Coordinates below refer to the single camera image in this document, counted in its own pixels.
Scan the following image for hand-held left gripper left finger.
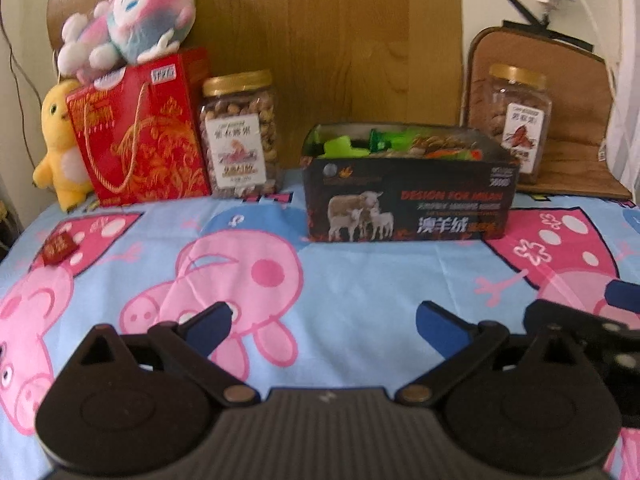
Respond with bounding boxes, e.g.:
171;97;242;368
72;301;257;407

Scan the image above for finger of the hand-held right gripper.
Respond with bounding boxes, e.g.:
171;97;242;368
604;280;640;314
524;299;640;431

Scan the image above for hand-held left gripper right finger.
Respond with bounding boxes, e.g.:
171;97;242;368
395;301;584;406

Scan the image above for black cardboard box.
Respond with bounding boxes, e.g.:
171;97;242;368
300;122;521;242

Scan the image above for orange snack packet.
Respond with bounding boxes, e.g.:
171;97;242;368
425;146;474;161

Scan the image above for green packets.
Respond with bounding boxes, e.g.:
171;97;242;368
410;132;481;154

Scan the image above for cartoon pig printed blanket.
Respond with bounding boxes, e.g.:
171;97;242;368
0;180;640;480

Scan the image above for small red packet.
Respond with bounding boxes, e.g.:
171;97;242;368
41;232;79;266

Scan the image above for nut jar with gold lid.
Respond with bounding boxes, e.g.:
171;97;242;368
200;71;280;199

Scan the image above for red gift bag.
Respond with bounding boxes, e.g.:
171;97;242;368
66;47;212;207

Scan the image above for pecan jar with gold lid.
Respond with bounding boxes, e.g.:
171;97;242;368
462;62;554;184

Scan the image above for yellow plush toy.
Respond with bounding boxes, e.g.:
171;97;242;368
32;79;96;211

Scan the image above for wooden headboard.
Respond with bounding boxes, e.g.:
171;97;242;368
47;0;464;171

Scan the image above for pink plush toy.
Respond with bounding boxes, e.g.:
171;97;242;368
56;0;197;84

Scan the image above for black strap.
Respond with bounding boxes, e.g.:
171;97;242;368
507;0;554;26

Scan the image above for black wall cable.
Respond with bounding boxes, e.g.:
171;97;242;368
0;5;46;126

